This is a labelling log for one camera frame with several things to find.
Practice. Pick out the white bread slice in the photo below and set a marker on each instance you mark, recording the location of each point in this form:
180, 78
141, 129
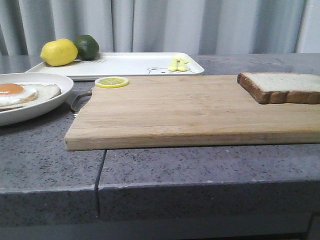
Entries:
279, 87

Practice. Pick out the white round plate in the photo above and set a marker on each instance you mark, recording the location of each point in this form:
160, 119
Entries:
27, 113

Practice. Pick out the white rectangular tray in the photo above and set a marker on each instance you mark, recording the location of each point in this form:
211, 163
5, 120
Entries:
121, 64

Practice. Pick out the bottom bread slice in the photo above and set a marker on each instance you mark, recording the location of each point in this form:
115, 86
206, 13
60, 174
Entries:
44, 93

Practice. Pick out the wooden cutting board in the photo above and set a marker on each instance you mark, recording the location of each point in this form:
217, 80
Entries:
191, 110

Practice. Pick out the yellow plastic fork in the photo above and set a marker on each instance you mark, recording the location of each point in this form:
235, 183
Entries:
173, 66

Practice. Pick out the lemon slice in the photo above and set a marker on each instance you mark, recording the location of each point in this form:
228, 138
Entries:
111, 82

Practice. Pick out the grey curtain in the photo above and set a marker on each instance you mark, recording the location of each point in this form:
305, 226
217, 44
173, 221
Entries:
195, 27

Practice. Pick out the green lime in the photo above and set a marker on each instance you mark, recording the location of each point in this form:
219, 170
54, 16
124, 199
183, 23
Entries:
88, 48

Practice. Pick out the yellow lemon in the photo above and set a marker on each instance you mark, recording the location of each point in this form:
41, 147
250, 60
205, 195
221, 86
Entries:
59, 52

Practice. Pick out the fried egg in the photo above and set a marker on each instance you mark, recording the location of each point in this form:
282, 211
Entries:
12, 93

